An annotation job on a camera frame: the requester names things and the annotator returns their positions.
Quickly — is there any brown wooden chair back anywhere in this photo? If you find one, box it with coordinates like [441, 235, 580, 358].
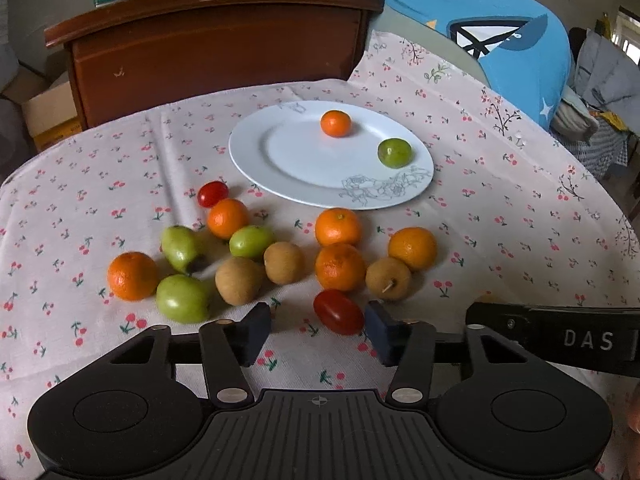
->
[44, 0, 386, 130]

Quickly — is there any open cardboard box yellow side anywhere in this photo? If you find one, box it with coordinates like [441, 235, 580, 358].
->
[22, 72, 83, 153]

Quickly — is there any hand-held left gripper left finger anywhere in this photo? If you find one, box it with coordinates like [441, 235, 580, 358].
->
[102, 302, 272, 409]

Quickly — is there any red cherry tomato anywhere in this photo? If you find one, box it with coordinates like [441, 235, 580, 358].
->
[197, 181, 230, 209]
[313, 288, 365, 336]

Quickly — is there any cherry print tablecloth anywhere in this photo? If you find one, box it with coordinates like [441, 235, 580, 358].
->
[0, 27, 640, 480]

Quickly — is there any orange mandarin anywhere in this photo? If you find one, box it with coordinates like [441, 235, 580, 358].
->
[314, 243, 367, 293]
[388, 227, 438, 272]
[107, 251, 160, 302]
[206, 198, 250, 240]
[320, 110, 352, 138]
[314, 207, 363, 248]

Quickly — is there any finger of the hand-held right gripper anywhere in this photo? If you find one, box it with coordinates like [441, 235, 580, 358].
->
[465, 301, 531, 349]

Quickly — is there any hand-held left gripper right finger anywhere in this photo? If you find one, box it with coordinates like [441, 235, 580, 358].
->
[364, 300, 538, 407]

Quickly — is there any blue checkered cloth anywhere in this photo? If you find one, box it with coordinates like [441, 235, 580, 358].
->
[549, 110, 632, 182]

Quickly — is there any brown longan with stem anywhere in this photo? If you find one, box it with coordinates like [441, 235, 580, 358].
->
[365, 257, 413, 302]

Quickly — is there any green jujube with dark end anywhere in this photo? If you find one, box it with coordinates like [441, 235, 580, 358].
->
[160, 226, 207, 275]

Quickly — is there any blue cartoon pillow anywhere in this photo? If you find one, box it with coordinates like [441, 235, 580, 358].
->
[317, 0, 573, 131]

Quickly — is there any grey jacket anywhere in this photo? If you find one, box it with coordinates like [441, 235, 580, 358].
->
[567, 27, 640, 113]

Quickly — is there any white flower print plate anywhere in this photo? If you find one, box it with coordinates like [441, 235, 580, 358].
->
[229, 100, 434, 211]

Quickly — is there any brown cardboard box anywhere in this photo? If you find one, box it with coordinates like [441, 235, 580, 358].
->
[0, 57, 71, 106]

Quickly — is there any person's right hand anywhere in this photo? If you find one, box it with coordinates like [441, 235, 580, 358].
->
[627, 385, 640, 435]

